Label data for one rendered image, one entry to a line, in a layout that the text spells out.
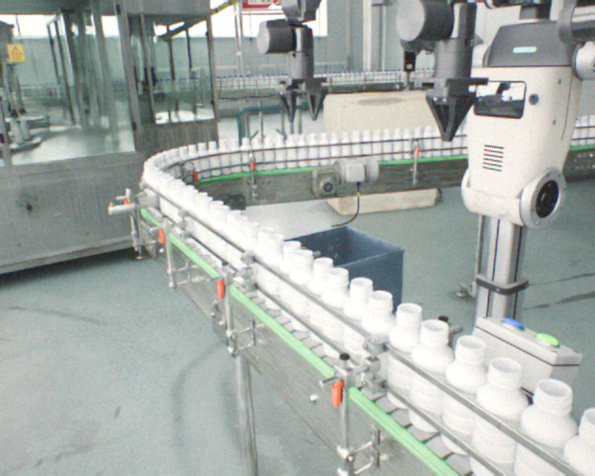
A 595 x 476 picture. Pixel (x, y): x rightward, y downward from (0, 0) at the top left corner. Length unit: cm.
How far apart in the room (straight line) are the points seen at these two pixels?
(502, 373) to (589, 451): 12
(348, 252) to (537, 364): 116
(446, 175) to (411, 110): 242
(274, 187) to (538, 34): 163
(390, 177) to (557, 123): 161
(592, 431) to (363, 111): 467
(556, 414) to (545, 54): 91
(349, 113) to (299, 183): 250
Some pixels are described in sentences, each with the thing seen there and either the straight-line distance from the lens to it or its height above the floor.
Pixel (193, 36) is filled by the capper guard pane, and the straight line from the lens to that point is 634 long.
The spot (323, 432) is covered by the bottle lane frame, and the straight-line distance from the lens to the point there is 104.
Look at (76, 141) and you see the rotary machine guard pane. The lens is 411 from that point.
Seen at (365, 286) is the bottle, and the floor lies 116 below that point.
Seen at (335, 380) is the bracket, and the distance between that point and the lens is 78.
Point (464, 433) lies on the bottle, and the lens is 76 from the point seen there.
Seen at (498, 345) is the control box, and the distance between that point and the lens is 86.
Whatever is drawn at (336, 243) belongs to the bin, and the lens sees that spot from 185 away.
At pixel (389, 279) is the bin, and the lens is 164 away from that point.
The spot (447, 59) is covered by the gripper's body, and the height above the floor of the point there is 152.
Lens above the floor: 152
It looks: 19 degrees down
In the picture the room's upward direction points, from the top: 2 degrees counter-clockwise
